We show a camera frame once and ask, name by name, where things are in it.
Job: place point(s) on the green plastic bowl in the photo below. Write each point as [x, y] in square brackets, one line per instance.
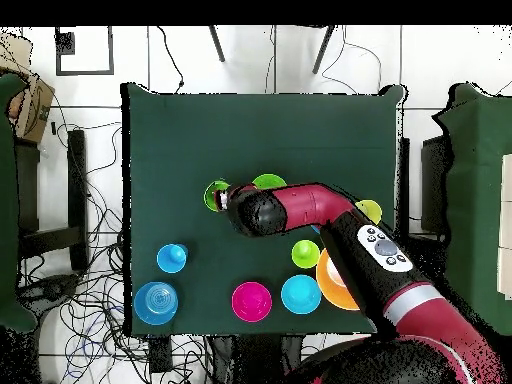
[268, 182]

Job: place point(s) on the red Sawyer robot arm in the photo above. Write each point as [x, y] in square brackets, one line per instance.
[312, 204]

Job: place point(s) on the dark green tablecloth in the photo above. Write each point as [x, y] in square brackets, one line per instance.
[260, 140]

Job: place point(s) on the blue plastic cup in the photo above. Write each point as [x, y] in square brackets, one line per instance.
[170, 260]

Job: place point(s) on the light green plastic cup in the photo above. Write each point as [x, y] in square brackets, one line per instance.
[306, 258]

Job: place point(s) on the pink plastic bowl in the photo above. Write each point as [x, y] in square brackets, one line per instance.
[252, 302]

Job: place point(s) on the cyan plastic bowl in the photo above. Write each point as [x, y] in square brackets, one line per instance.
[300, 296]

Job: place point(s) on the large orange plastic bowl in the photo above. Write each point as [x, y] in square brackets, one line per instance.
[330, 288]

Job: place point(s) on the yellow plastic cup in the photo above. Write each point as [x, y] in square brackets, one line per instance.
[372, 210]

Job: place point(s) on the black tripod leg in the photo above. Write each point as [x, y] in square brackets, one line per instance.
[217, 46]
[323, 50]

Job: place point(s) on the black power adapter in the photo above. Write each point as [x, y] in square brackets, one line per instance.
[160, 356]

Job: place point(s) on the black knobbed floor stand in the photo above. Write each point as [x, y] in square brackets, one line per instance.
[54, 288]

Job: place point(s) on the brown cardboard box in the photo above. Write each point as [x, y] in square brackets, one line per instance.
[34, 108]

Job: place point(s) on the black equipment cabinet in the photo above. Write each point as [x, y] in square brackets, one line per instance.
[434, 180]

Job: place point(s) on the green cloth side table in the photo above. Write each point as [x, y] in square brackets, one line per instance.
[6, 200]
[476, 180]

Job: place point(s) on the pale cardboard box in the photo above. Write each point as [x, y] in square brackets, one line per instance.
[14, 56]

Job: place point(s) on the white box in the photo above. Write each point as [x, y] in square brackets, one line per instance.
[506, 240]

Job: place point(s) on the black bench frame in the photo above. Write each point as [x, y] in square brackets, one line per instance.
[76, 180]

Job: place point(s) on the black floor frame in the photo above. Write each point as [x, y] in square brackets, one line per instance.
[84, 72]

